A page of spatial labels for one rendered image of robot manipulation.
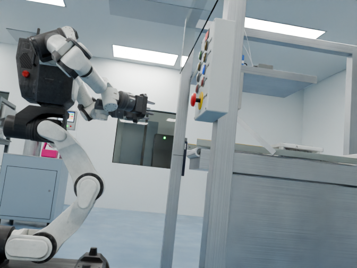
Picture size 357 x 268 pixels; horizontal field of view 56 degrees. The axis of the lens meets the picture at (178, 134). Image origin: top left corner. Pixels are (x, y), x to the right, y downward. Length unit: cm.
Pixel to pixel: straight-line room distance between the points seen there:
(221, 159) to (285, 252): 100
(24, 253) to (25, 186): 233
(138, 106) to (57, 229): 71
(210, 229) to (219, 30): 55
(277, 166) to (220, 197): 85
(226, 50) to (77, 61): 67
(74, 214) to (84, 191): 12
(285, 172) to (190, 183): 504
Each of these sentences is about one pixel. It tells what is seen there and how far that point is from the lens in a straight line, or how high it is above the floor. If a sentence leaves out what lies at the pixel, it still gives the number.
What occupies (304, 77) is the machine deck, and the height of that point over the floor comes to 126.
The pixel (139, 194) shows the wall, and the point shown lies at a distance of 666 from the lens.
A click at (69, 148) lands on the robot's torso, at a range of 174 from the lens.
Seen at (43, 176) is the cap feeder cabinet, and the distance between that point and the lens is 401.
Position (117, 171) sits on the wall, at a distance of 665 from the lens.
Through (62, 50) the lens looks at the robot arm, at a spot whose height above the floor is 112.
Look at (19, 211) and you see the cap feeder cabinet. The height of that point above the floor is 15.
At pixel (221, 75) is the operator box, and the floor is 95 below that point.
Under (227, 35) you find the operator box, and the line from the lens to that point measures 96.
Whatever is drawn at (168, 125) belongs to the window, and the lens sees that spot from 687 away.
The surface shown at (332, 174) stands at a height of 77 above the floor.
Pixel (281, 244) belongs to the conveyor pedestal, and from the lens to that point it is 189.
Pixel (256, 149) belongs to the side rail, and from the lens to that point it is 177.
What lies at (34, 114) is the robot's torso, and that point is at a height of 91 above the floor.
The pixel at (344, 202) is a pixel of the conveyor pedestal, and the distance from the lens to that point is 204.
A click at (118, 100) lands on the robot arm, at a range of 158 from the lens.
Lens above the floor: 66
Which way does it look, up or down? 8 degrees up
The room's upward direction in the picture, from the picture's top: 6 degrees clockwise
